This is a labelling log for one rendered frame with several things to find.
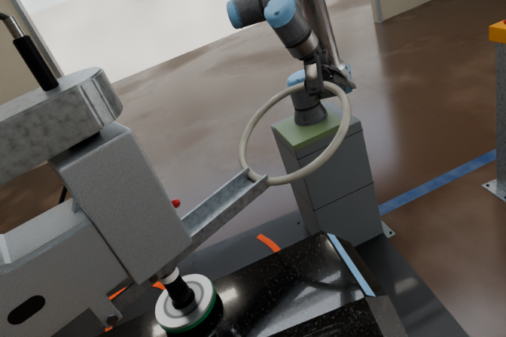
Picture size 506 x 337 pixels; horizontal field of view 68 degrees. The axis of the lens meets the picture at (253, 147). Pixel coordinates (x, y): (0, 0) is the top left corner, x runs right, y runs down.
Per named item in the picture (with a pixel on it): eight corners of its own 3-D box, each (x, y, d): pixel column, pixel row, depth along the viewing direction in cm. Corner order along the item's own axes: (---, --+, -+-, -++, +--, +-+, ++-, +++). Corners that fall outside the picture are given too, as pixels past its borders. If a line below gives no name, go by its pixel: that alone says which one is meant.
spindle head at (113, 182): (92, 336, 101) (-17, 212, 80) (71, 295, 117) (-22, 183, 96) (198, 250, 116) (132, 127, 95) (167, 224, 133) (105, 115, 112)
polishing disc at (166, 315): (163, 342, 119) (162, 340, 119) (151, 297, 138) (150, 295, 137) (222, 305, 125) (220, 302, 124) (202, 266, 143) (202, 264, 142)
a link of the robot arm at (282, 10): (291, -15, 104) (290, 4, 97) (312, 19, 111) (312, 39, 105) (262, 1, 108) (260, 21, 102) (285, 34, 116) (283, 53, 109)
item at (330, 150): (304, 204, 122) (300, 200, 120) (222, 168, 159) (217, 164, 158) (377, 89, 133) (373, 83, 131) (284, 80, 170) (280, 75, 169)
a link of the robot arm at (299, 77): (294, 99, 220) (286, 71, 212) (324, 92, 214) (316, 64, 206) (291, 111, 207) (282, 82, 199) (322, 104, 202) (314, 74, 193)
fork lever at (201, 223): (106, 335, 105) (96, 324, 102) (87, 299, 119) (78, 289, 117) (278, 188, 134) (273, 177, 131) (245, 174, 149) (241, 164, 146)
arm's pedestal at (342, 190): (295, 223, 276) (260, 125, 236) (355, 195, 282) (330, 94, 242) (326, 270, 232) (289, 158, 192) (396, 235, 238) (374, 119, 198)
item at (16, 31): (45, 92, 90) (-1, 20, 82) (42, 91, 93) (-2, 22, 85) (61, 85, 92) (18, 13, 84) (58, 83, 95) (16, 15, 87)
